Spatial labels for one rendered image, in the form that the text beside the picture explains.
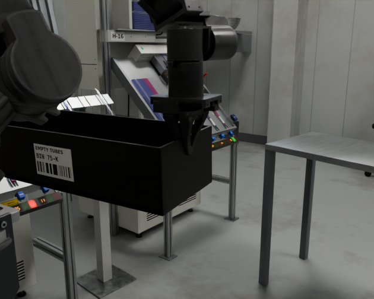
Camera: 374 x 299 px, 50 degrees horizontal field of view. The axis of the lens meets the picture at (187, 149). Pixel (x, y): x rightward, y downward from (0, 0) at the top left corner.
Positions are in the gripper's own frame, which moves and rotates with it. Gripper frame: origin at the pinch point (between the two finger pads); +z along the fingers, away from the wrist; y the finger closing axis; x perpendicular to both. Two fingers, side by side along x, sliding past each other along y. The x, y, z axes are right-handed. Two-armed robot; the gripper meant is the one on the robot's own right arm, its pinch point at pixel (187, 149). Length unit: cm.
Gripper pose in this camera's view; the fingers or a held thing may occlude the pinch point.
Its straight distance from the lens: 67.4
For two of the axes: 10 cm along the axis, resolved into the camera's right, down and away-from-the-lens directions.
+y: -8.7, -1.2, 4.9
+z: 0.2, 9.6, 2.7
